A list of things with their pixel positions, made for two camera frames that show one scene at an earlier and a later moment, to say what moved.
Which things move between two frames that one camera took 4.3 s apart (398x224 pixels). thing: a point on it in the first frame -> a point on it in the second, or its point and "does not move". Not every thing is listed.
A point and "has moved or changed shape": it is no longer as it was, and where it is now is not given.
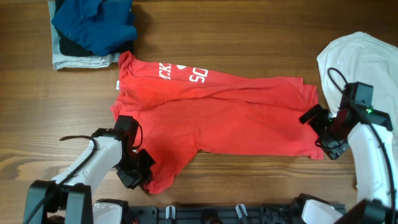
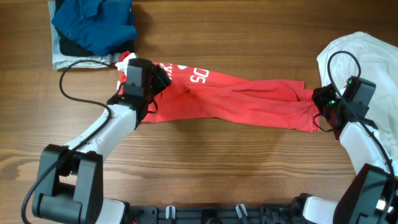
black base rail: x=256 y=214 does not move
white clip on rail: x=173 y=211 does not move
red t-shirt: x=183 y=111 has moved or changed shape
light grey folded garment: x=61 y=61 does not move
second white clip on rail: x=239 y=211 does not move
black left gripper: x=134 y=173 -> x=159 y=79
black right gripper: x=325 y=131 -> x=321 y=98
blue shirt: x=100 y=26 does not move
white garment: x=362 y=58 does not move
